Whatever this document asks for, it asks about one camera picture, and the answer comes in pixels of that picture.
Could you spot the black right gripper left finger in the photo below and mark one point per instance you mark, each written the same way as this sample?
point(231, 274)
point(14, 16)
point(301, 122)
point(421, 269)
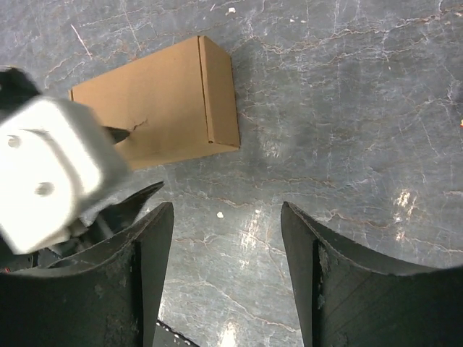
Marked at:
point(107, 295)

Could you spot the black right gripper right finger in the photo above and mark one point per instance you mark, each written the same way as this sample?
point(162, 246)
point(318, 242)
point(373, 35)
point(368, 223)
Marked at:
point(349, 295)

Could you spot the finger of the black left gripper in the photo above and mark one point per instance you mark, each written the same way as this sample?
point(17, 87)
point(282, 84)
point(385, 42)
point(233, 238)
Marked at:
point(116, 135)
point(115, 218)

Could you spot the brown cardboard paper box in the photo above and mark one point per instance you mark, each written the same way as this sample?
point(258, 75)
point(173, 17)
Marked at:
point(177, 104)

